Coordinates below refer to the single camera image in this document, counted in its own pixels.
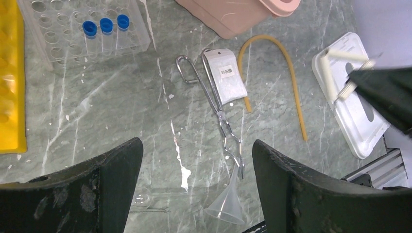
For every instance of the pink plastic bin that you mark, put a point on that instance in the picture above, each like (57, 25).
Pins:
(229, 18)

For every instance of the yellow test tube rack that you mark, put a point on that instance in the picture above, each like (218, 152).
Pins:
(12, 79)

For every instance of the metal crucible tongs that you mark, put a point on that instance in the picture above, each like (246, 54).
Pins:
(217, 107)

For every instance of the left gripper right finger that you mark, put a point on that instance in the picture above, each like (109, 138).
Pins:
(322, 199)

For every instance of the white plastic lid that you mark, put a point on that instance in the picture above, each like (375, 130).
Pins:
(361, 124)

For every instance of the white clay triangle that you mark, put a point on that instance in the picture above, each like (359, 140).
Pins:
(333, 78)

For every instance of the blue capped test tube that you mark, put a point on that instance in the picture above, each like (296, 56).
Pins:
(122, 31)

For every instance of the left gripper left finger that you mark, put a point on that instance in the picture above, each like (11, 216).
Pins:
(93, 196)

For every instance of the clear glass funnel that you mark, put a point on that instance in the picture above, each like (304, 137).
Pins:
(226, 206)

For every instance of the clear acrylic tube rack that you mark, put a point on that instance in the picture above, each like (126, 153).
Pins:
(73, 32)

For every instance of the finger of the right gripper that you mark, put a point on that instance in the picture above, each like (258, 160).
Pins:
(389, 91)

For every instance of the white powder zip bag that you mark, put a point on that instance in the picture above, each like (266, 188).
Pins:
(226, 75)

